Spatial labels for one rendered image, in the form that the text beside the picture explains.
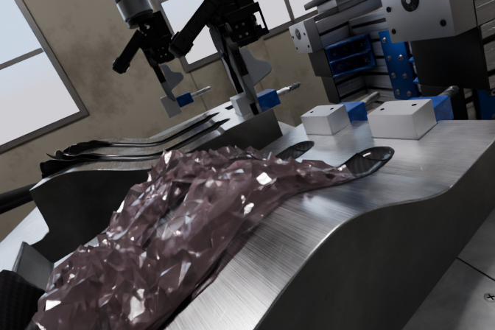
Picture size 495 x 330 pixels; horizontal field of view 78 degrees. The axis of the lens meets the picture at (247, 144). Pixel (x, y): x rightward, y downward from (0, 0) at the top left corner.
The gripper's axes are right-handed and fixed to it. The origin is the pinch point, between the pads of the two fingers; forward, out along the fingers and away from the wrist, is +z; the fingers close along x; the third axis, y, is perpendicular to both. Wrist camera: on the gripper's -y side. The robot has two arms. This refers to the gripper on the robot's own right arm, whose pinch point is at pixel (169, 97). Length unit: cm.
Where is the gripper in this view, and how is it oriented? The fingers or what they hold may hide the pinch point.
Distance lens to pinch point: 83.0
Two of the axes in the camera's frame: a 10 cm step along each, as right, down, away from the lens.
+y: 8.9, -4.4, 1.5
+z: 3.8, 8.8, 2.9
